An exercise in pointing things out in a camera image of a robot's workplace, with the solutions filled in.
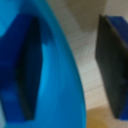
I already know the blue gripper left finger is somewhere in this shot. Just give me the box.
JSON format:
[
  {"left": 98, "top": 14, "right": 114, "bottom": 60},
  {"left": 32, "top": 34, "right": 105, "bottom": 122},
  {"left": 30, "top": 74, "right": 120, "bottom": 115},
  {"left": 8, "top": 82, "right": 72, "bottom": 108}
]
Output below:
[{"left": 0, "top": 14, "right": 45, "bottom": 122}]

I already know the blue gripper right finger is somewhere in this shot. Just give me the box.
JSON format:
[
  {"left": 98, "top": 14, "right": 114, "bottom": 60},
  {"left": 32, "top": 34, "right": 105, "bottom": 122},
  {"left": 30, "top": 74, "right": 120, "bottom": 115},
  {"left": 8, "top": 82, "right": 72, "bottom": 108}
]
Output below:
[{"left": 94, "top": 13, "right": 128, "bottom": 122}]

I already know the blue plastic bowl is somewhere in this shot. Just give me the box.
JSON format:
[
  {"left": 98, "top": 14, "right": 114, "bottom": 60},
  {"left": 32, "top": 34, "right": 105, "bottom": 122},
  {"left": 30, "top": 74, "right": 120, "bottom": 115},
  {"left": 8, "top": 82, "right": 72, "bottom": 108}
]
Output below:
[{"left": 0, "top": 0, "right": 89, "bottom": 128}]

